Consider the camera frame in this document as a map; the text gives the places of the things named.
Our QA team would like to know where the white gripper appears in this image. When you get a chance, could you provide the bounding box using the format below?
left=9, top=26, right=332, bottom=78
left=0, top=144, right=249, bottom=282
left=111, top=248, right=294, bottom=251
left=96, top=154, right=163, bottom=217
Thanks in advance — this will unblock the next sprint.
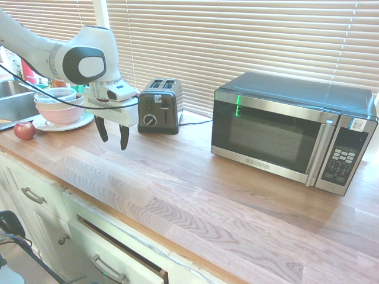
left=83, top=93, right=140, bottom=151

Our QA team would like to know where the stainless steel two-slot toaster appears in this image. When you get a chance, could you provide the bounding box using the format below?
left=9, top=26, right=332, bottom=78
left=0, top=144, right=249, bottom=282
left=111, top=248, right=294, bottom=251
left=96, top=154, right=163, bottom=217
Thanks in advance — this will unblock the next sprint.
left=137, top=78, right=184, bottom=135

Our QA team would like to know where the white dinner plate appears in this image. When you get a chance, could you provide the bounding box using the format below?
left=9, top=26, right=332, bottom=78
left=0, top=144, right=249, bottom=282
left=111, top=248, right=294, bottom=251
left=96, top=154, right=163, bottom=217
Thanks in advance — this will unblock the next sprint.
left=31, top=111, right=95, bottom=132

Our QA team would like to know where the pink bowl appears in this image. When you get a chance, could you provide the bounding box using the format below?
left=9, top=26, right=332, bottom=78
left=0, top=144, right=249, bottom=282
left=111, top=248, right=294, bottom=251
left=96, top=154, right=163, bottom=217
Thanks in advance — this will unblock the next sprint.
left=35, top=104, right=87, bottom=125

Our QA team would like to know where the clear plastic container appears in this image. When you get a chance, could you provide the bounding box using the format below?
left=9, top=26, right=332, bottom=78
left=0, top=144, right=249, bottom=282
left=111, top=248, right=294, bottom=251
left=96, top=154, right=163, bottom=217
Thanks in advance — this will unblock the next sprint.
left=48, top=86, right=78, bottom=102

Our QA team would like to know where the white bowl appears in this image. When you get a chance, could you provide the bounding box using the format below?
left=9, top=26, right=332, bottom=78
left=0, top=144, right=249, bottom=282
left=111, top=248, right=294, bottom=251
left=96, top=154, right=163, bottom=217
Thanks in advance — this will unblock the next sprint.
left=33, top=91, right=86, bottom=109

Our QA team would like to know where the red apple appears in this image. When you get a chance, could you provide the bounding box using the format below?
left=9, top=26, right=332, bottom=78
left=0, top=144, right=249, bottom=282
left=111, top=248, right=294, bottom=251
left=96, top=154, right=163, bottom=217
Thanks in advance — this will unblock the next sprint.
left=13, top=121, right=37, bottom=141

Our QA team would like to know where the white kitchen cabinet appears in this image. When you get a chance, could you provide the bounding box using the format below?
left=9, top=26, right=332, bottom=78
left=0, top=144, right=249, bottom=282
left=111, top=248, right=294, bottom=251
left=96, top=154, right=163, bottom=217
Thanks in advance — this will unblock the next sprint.
left=0, top=150, right=75, bottom=267

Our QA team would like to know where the stainless steel sink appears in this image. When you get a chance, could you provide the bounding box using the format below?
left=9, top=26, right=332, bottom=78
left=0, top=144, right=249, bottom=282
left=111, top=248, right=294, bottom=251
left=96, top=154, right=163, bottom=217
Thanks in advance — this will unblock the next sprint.
left=0, top=80, right=41, bottom=131

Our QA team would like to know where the red bottle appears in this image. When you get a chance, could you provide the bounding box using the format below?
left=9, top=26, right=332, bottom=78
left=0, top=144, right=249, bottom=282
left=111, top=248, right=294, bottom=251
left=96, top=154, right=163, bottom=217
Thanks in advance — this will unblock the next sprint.
left=20, top=57, right=40, bottom=86

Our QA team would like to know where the white open drawer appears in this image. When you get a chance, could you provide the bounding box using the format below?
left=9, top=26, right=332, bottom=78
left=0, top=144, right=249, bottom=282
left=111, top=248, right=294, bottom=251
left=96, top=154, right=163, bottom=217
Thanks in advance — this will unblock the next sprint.
left=66, top=215, right=169, bottom=284

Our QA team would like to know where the narrow beige window blind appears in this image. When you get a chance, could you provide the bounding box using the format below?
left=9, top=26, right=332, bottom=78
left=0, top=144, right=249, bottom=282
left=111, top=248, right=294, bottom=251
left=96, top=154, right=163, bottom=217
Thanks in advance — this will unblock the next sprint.
left=0, top=0, right=99, bottom=44

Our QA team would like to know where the wide beige window blind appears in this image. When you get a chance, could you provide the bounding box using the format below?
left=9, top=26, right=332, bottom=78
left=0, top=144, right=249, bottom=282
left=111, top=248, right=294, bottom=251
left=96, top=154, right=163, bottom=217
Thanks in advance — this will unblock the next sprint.
left=105, top=0, right=379, bottom=120

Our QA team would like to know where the black stainless microwave oven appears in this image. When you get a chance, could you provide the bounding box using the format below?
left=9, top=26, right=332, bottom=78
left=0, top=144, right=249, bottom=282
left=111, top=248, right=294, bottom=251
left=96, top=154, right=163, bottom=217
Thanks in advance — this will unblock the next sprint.
left=210, top=71, right=379, bottom=197

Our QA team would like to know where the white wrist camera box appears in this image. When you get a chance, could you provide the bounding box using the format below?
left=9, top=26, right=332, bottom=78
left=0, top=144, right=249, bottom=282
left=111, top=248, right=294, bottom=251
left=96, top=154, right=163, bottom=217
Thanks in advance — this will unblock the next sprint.
left=105, top=83, right=139, bottom=102

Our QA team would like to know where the black toaster power cable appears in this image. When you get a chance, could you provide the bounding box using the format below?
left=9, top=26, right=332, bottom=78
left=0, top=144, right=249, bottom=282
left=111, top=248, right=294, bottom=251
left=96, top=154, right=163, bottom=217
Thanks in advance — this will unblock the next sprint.
left=176, top=108, right=214, bottom=127

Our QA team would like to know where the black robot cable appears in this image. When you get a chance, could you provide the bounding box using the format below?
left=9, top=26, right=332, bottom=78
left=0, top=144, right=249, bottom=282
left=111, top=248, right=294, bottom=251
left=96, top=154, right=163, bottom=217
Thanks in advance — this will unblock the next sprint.
left=0, top=43, right=140, bottom=109

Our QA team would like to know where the metal drawer handle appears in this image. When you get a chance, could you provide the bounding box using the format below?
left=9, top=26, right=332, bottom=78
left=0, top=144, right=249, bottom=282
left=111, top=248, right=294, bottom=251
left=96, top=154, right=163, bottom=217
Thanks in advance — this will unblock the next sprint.
left=88, top=253, right=130, bottom=284
left=20, top=186, right=48, bottom=205

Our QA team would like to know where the black camera stand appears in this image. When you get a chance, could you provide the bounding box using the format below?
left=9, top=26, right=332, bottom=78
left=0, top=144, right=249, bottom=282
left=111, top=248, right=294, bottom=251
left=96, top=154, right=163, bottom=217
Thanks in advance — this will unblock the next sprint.
left=0, top=209, right=87, bottom=284

